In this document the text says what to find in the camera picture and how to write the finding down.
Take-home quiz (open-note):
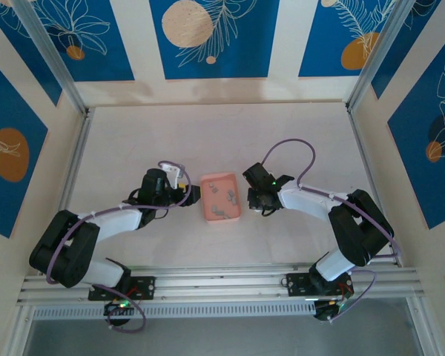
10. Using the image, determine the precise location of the pink plastic tray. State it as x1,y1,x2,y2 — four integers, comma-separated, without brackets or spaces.
200,171,243,225

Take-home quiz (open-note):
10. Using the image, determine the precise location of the grey metal sheet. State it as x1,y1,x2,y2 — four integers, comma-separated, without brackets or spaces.
22,318,422,356

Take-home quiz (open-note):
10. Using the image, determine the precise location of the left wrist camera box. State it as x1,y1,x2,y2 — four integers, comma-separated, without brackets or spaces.
158,161,185,191

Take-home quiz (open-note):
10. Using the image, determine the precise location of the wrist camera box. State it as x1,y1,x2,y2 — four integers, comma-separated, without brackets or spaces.
242,161,274,189
158,161,185,191

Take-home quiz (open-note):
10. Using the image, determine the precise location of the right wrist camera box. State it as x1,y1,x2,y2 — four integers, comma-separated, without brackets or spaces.
242,161,274,189

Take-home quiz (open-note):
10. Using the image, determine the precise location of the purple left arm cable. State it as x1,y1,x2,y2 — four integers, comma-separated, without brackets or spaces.
45,159,191,336

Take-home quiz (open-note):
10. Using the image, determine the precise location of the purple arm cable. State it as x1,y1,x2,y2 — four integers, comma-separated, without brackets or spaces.
262,138,401,323
45,159,191,336

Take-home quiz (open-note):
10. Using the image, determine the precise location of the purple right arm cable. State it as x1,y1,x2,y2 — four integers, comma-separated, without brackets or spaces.
262,138,401,323

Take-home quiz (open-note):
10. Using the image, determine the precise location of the aluminium table side rail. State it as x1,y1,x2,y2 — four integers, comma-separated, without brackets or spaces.
57,108,95,215

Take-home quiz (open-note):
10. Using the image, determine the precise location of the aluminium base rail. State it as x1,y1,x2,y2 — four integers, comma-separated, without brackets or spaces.
16,261,420,306

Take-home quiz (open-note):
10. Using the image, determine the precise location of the grey slotted cable duct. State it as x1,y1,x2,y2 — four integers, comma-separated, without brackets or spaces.
32,300,317,320

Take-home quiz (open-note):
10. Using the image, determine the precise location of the aluminium frame post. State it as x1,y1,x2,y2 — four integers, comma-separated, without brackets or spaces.
13,0,90,116
346,0,443,112

